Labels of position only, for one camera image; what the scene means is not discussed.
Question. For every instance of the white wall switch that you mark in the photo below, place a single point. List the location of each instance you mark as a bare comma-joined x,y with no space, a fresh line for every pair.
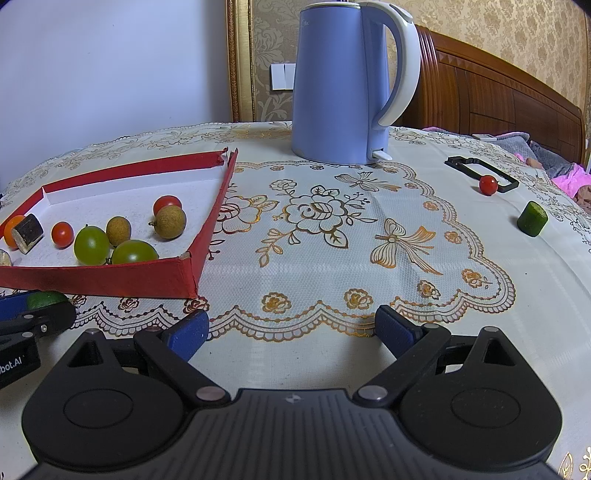
289,76
276,76

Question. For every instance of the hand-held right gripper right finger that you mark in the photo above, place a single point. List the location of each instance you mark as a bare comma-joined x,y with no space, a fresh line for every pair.
396,332

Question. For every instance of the black rectangular frame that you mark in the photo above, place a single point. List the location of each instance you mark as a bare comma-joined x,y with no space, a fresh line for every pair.
455,162

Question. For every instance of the green cucumber piece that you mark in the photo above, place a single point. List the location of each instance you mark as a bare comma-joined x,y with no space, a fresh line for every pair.
532,219

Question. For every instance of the dark cucumber piece back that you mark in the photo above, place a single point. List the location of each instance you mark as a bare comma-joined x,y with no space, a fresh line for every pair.
28,233

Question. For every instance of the pink cloth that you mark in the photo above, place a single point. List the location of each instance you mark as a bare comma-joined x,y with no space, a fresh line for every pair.
572,177

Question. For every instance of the wooden headboard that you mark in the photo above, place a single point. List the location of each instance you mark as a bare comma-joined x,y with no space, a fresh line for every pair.
498,87

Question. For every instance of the blue electric kettle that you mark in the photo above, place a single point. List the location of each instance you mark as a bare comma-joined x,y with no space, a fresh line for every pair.
332,92

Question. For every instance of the gold wall trim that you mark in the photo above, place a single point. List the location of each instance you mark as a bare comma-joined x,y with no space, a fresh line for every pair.
240,60

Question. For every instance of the red cardboard box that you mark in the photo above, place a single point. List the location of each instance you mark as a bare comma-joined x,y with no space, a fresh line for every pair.
92,282

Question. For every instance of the orange tangerine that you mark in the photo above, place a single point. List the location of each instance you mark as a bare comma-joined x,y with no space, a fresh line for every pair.
11,227

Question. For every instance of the brown longan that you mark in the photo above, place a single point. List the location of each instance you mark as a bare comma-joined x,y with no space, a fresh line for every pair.
118,230
170,222

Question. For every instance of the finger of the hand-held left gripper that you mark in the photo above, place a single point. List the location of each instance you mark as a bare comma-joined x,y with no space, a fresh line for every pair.
14,305
55,317

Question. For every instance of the green tomato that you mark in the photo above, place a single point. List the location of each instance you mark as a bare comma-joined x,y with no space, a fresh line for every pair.
136,253
46,299
91,247

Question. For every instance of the embroidered white tablecloth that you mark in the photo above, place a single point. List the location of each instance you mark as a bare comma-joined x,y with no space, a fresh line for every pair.
323,267

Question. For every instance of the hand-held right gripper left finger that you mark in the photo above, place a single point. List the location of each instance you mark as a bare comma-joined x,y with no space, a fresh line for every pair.
189,334

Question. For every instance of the red cherry tomato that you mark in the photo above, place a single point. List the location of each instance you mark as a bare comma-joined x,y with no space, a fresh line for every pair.
165,202
62,234
488,185

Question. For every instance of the grey blanket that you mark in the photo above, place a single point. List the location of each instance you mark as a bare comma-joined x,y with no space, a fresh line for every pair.
521,147

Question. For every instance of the small white box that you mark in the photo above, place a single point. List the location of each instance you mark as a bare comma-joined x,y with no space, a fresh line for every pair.
484,137

